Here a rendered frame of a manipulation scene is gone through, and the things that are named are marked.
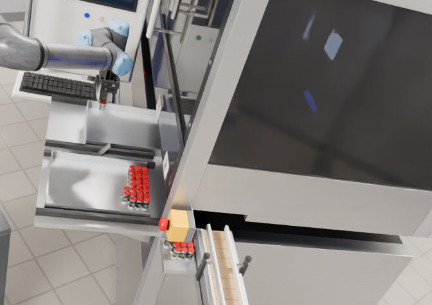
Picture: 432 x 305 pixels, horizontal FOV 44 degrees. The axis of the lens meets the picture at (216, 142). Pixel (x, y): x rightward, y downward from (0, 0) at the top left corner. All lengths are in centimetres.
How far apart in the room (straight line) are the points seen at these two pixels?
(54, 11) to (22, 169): 111
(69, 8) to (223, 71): 116
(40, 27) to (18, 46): 91
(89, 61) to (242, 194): 63
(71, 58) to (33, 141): 178
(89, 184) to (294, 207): 70
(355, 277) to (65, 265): 139
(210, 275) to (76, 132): 80
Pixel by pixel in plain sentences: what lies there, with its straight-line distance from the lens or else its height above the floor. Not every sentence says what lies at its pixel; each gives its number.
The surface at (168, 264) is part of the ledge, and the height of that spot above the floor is 88.
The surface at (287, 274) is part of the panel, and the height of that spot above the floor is 73.
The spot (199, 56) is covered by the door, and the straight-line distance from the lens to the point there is 165.
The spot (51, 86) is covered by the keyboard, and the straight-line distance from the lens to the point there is 244.
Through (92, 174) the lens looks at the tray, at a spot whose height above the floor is 88.
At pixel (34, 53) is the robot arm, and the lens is 160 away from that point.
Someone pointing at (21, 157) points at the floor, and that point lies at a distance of 331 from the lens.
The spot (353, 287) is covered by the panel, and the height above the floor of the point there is 67.
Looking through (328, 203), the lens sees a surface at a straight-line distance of 184.
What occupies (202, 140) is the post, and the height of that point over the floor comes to 130.
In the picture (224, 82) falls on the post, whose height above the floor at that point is 150.
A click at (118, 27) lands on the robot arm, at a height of 132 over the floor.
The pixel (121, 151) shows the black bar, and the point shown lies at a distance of 204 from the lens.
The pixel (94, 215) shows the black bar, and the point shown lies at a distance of 178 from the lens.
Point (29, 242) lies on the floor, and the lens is 287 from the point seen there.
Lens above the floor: 219
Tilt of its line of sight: 35 degrees down
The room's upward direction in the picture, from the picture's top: 21 degrees clockwise
